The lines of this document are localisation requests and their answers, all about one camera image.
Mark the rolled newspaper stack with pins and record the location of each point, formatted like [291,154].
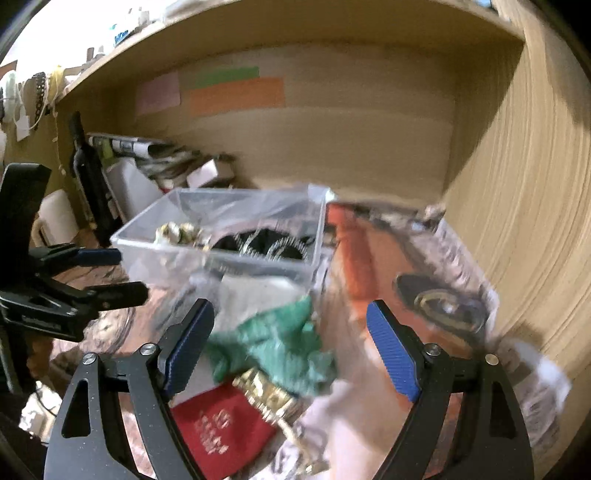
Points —
[152,157]

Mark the orange paper label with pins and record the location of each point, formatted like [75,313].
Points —
[241,95]

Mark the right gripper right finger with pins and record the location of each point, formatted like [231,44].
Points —
[400,348]

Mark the dark glass bottle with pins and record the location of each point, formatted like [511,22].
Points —
[86,168]

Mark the black embroidered fabric item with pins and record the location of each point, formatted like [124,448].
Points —
[266,243]

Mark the green knitted cloth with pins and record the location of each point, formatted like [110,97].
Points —
[283,343]

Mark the red pouch with gold ribbon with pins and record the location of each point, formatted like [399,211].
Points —
[227,427]

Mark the clear plastic storage box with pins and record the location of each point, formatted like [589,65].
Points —
[299,211]

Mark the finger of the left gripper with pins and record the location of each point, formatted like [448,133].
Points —
[106,295]
[92,256]

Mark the small white cardboard box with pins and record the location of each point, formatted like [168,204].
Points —
[213,172]

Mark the pink paper label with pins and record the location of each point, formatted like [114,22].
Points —
[158,94]

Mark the wooden shelf board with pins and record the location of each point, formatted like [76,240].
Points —
[222,27]

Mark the red book cover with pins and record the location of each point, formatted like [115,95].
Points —
[368,261]

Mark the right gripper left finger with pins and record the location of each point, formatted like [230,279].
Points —
[181,345]

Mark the green paper label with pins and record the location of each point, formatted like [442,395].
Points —
[225,75]

